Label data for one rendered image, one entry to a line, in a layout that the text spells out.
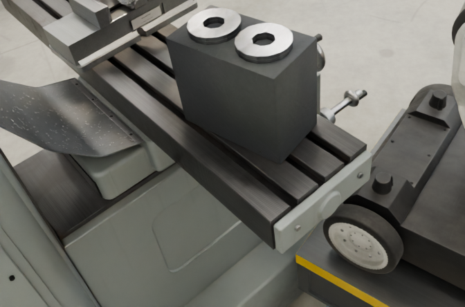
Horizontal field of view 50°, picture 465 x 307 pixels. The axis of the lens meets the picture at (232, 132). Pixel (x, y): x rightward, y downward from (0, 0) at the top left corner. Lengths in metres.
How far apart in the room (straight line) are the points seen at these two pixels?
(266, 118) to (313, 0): 2.42
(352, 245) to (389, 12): 1.93
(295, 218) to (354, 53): 1.98
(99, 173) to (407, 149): 0.79
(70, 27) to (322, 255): 0.86
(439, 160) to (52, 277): 0.97
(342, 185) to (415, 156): 0.55
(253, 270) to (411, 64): 1.47
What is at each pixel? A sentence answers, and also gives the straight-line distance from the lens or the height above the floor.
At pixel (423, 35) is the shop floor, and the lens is 2.88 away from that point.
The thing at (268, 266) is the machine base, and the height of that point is 0.20.
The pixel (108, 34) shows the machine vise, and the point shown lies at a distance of 1.17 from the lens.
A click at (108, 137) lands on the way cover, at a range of 1.06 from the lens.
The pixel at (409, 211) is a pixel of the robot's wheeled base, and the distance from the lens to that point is 1.29.
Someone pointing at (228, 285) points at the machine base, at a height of 0.20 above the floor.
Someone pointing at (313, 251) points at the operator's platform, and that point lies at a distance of 1.40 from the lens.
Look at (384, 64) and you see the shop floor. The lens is 2.64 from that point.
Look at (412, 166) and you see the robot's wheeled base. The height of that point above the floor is 0.59.
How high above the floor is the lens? 1.59
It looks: 44 degrees down
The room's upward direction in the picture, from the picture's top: 9 degrees counter-clockwise
